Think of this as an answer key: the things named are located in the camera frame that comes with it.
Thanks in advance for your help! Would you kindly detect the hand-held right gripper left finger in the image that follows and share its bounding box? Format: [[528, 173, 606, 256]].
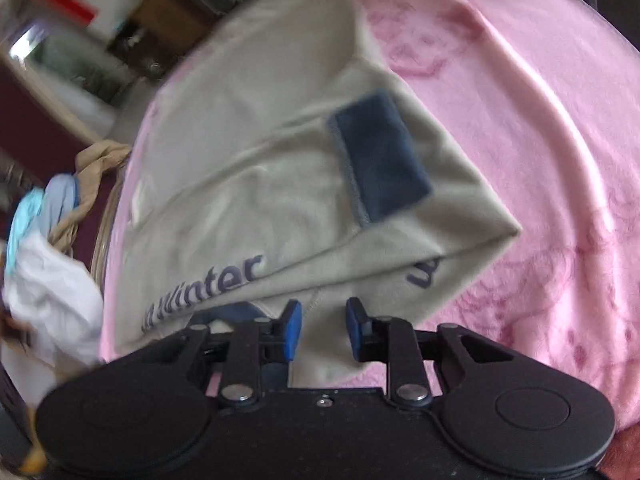
[[149, 299, 303, 407]]

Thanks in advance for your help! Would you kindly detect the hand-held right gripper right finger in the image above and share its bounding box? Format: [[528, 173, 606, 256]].
[[345, 297, 517, 408]]

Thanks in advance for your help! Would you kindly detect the cream long-sleeve shirt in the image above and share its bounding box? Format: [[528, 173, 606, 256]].
[[107, 0, 524, 396]]

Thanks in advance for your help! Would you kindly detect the pink printed blanket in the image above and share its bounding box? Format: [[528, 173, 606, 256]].
[[99, 0, 640, 433]]

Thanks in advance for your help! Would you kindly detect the white crumpled cloth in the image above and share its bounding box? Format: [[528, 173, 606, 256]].
[[2, 234, 105, 367]]

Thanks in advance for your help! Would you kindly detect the beige twisted cloth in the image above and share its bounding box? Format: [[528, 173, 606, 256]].
[[49, 142, 133, 257]]

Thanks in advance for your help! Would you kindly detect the grey-blue cloth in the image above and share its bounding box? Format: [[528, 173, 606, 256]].
[[42, 175, 84, 235]]

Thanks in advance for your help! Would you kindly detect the light blue cloth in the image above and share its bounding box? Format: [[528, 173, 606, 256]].
[[5, 187, 47, 277]]

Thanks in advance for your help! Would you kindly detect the dark wooden shelf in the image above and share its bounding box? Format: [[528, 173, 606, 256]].
[[106, 0, 223, 82]]

